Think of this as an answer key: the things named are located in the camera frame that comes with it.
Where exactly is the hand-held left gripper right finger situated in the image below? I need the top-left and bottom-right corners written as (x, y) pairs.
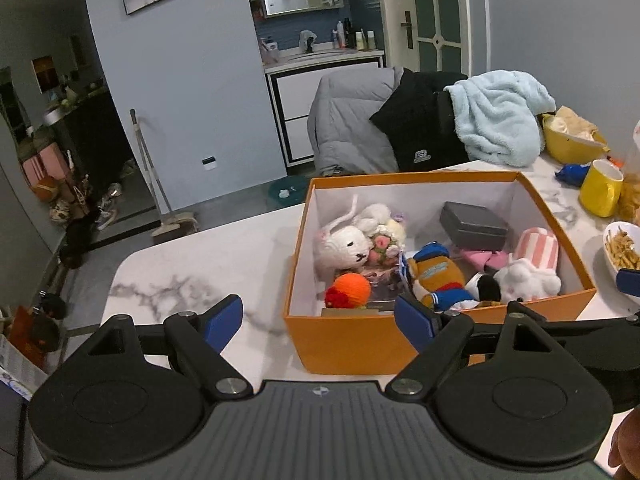
top-left (385, 294), bottom-right (586, 401)

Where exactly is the light blue fleece blanket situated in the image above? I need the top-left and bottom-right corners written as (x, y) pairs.
top-left (444, 70), bottom-right (557, 167)

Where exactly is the illustrated card box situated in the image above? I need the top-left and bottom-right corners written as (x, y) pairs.
top-left (367, 267), bottom-right (408, 307)

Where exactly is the pink snap wallet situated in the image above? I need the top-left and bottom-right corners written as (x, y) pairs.
top-left (460, 249), bottom-right (511, 271)

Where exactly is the black jacket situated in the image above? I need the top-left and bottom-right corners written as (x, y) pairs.
top-left (369, 70), bottom-right (471, 173)

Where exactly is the round green floor mat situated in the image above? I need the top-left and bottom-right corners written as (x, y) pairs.
top-left (267, 175), bottom-right (311, 206)

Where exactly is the white crocheted bunny toy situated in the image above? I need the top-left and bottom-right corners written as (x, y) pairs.
top-left (313, 195), bottom-right (407, 281)

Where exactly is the white plush with striped hat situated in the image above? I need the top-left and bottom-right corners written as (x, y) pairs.
top-left (467, 227), bottom-right (562, 306)

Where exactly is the dark sideboard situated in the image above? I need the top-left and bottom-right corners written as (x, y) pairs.
top-left (42, 87), bottom-right (131, 201)

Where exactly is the yellow bowl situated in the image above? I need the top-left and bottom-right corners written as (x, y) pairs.
top-left (541, 106), bottom-right (611, 165)

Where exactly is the basketball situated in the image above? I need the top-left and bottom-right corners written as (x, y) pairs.
top-left (32, 177), bottom-right (61, 203)

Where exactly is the white panelled door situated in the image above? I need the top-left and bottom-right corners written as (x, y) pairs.
top-left (382, 0), bottom-right (488, 78)

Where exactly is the white sneaker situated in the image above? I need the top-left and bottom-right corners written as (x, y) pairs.
top-left (97, 200), bottom-right (121, 231)

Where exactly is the clear plastic bag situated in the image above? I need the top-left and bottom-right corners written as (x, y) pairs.
top-left (617, 120), bottom-right (640, 226)

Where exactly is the white vanity cabinet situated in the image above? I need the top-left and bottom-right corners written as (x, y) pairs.
top-left (264, 49), bottom-right (386, 168)

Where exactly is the blue wrapper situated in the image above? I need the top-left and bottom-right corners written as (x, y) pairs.
top-left (554, 162), bottom-right (593, 188)

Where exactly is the yellow mug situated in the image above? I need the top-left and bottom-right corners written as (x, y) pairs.
top-left (579, 159), bottom-right (625, 218)

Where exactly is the person's right hand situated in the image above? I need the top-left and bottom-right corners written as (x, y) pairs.
top-left (608, 407), bottom-right (640, 480)

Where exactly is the white bowl of fries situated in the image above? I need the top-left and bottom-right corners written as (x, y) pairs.
top-left (602, 221), bottom-right (640, 286)

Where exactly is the orange cardboard box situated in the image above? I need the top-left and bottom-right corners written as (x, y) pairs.
top-left (283, 170), bottom-right (598, 376)

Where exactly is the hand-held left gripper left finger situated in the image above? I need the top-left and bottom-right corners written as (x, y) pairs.
top-left (55, 295), bottom-right (253, 401)

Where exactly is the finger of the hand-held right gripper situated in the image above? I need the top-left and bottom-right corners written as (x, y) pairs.
top-left (616, 269), bottom-right (640, 306)
top-left (550, 311), bottom-right (640, 411)

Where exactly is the crocheted orange fruit toy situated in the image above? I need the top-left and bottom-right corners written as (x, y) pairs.
top-left (325, 272), bottom-right (372, 310)

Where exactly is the row of toiletry bottles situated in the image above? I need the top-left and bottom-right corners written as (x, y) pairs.
top-left (332, 19), bottom-right (376, 52)

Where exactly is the small grey box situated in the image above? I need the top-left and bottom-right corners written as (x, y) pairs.
top-left (440, 201), bottom-right (511, 252)

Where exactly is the grey padded jacket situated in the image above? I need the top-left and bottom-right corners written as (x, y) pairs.
top-left (306, 66), bottom-right (406, 177)

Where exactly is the small wall painting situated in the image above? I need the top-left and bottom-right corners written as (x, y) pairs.
top-left (31, 55), bottom-right (56, 93)

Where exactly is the broom with dustpan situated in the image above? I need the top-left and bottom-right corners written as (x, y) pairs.
top-left (129, 109), bottom-right (198, 238)

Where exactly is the brown plush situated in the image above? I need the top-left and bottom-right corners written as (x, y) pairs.
top-left (406, 242), bottom-right (478, 311)

